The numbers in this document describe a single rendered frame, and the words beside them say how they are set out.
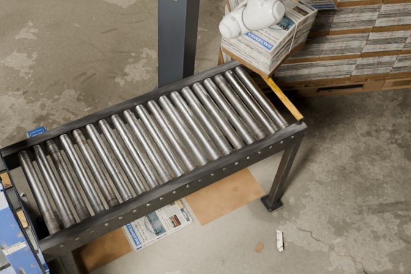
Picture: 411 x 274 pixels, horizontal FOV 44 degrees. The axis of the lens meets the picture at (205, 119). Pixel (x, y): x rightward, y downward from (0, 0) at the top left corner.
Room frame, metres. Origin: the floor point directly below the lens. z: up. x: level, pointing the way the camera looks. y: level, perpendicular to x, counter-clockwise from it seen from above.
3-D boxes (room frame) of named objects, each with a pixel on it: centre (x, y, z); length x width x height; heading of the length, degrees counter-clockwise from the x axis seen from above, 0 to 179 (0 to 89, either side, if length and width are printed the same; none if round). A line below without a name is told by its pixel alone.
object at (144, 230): (1.34, 0.23, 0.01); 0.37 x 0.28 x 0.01; 126
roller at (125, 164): (1.24, 0.36, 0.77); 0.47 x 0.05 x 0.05; 36
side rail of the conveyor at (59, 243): (1.15, 0.05, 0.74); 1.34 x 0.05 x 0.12; 126
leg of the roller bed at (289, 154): (1.52, -0.47, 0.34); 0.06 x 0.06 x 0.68; 36
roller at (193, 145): (1.43, 0.10, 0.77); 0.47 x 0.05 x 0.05; 36
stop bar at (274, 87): (1.73, -0.34, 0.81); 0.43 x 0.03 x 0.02; 36
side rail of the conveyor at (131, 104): (1.56, 0.35, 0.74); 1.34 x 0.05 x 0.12; 126
